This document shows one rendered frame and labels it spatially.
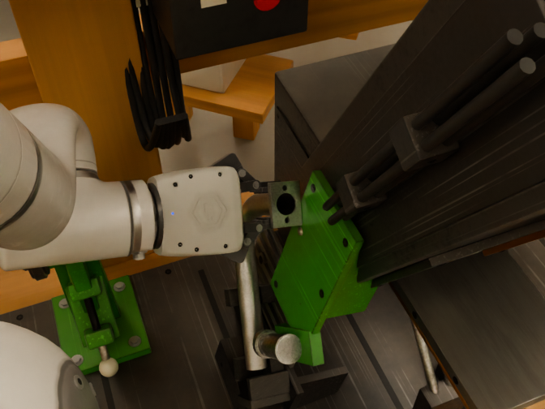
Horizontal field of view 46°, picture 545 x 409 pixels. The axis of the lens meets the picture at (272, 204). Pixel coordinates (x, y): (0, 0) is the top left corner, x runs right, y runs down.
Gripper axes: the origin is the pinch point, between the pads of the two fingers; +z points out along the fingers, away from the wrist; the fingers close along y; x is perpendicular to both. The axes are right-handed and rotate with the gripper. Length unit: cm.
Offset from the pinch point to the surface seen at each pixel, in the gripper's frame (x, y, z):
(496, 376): -16.7, -21.2, 18.6
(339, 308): -3.4, -13.5, 6.5
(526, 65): -46.9, 8.1, -7.4
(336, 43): 196, 66, 135
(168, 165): 177, 11, 41
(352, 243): -13.4, -4.4, 2.6
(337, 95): 5.2, 14.0, 13.8
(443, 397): -5.3, -27.1, 20.2
